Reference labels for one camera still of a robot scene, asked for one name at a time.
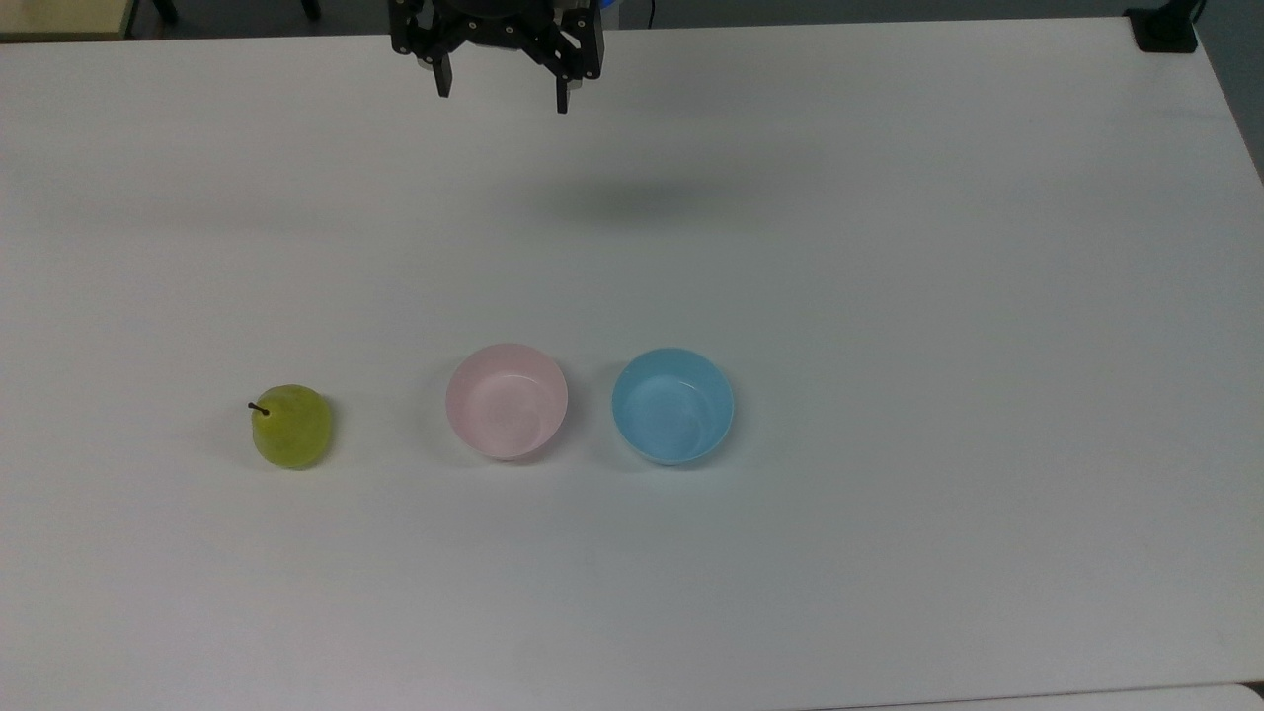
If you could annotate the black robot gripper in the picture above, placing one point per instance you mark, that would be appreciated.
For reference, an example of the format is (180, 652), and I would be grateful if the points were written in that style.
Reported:
(494, 28)

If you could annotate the green pear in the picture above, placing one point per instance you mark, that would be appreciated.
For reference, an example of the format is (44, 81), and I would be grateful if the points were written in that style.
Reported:
(291, 430)

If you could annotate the pink plastic bowl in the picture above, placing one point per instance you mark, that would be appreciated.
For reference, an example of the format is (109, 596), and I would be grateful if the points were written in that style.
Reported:
(506, 403)

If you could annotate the blue plastic bowl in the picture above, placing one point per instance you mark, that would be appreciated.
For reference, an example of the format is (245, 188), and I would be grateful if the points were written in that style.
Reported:
(671, 407)

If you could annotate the black furniture leg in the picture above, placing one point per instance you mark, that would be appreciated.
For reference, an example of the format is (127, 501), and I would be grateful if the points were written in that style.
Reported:
(166, 9)
(311, 8)

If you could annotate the light wooden furniture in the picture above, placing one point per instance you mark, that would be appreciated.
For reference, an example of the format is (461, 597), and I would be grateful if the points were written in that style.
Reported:
(59, 15)

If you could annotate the black table clamp mount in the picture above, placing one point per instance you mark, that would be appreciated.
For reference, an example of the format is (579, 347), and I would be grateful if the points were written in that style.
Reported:
(1163, 32)

